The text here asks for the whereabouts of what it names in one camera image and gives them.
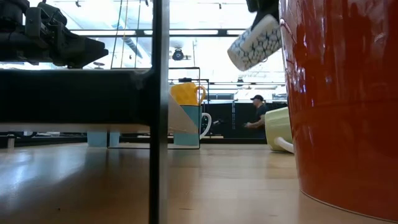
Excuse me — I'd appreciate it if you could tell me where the yellow faceted mug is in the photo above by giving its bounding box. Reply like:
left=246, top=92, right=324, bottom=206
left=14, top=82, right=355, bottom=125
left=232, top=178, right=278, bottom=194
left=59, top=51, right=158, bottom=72
left=170, top=82, right=207, bottom=106

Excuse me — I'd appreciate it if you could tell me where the wooden shelf rack black frame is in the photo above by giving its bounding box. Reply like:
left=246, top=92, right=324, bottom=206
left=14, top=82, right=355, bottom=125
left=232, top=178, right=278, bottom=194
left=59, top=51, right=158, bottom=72
left=0, top=0, right=201, bottom=224

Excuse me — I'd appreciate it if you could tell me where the red mug white handle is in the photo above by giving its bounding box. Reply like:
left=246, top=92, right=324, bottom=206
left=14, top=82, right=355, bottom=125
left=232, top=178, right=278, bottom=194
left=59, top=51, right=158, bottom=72
left=279, top=0, right=398, bottom=222

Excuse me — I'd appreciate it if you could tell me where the round black ceiling lamp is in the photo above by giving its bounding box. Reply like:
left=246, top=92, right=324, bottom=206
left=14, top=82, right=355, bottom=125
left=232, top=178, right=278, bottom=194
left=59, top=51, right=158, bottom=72
left=171, top=48, right=186, bottom=62

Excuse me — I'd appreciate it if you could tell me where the pale green mug white handle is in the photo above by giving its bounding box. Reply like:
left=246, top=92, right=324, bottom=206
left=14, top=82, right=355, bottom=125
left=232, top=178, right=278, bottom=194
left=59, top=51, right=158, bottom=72
left=264, top=107, right=295, bottom=154

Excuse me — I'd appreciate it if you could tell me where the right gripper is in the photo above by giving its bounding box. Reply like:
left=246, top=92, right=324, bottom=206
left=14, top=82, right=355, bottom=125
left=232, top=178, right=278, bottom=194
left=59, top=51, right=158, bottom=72
left=245, top=0, right=280, bottom=31

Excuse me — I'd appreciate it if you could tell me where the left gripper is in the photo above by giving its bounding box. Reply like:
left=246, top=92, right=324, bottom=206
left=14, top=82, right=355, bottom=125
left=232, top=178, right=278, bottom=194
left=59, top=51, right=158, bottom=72
left=24, top=1, right=109, bottom=69

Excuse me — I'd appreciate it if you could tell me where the person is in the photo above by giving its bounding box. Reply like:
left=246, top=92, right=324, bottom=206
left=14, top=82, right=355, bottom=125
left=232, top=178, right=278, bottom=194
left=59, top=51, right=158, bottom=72
left=244, top=95, right=269, bottom=139

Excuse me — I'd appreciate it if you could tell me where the white crackle pattern mug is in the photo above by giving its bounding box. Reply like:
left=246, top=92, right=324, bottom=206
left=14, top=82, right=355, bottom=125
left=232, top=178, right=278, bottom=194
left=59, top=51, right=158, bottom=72
left=226, top=14, right=283, bottom=72

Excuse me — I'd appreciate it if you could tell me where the teal mug white handle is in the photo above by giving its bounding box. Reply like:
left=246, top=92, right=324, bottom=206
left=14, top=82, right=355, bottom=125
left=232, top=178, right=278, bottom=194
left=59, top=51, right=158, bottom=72
left=173, top=105, right=213, bottom=146

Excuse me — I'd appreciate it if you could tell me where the black partition wall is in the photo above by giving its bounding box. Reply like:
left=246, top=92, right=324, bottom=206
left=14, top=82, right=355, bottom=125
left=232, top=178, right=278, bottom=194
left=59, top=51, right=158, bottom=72
left=201, top=101, right=289, bottom=139

